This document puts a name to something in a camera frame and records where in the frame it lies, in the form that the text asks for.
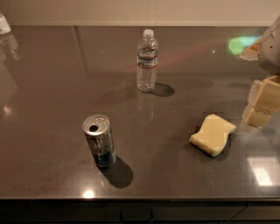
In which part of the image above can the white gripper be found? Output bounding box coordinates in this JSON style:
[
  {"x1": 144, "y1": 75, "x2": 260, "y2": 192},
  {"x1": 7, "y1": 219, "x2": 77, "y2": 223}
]
[{"x1": 242, "y1": 16, "x2": 280, "y2": 128}]

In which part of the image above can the clear plastic water bottle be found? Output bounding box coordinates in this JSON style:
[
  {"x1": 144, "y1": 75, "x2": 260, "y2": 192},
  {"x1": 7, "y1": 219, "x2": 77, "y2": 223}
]
[{"x1": 136, "y1": 29, "x2": 159, "y2": 92}]

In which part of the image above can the yellow sponge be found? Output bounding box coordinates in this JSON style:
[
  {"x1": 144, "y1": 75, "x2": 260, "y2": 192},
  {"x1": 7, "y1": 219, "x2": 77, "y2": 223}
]
[{"x1": 189, "y1": 114, "x2": 236, "y2": 158}]

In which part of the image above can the white object at corner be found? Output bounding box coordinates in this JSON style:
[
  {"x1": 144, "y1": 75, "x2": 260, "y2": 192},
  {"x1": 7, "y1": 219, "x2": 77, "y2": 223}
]
[{"x1": 0, "y1": 12, "x2": 11, "y2": 35}]

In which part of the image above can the silver redbull can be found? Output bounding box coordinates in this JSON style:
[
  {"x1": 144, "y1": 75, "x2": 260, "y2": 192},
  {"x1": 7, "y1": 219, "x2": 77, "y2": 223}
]
[{"x1": 82, "y1": 115, "x2": 116, "y2": 169}]

